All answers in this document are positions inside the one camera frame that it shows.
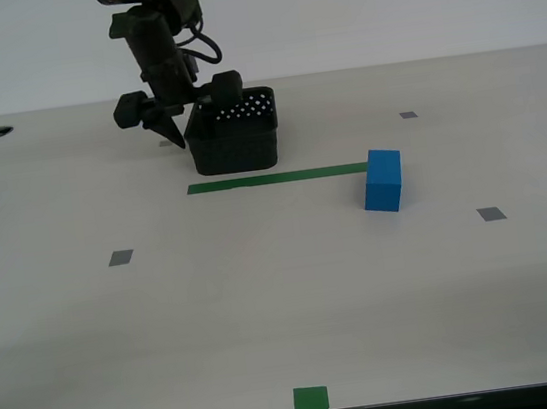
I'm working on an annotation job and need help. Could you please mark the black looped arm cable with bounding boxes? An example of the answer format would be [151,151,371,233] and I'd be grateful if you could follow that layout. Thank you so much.
[173,17,226,71]

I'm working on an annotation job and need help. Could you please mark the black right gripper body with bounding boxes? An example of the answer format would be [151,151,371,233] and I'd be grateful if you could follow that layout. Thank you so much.
[107,53,249,133]

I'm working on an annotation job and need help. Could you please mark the blue rectangular block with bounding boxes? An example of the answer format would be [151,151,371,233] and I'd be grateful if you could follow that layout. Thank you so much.
[356,145,409,217]

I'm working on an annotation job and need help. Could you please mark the long green tape strip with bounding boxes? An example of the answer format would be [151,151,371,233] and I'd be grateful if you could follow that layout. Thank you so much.
[185,161,370,198]

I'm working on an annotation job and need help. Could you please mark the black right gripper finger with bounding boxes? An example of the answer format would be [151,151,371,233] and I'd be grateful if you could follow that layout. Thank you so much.
[137,97,189,156]
[193,94,222,131]

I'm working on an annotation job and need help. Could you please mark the green square tape patch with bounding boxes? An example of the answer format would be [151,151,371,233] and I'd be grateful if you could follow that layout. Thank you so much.
[291,383,332,409]

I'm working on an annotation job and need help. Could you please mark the black perforated plastic basket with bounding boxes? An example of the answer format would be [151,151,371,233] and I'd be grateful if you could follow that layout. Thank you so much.
[178,83,286,181]

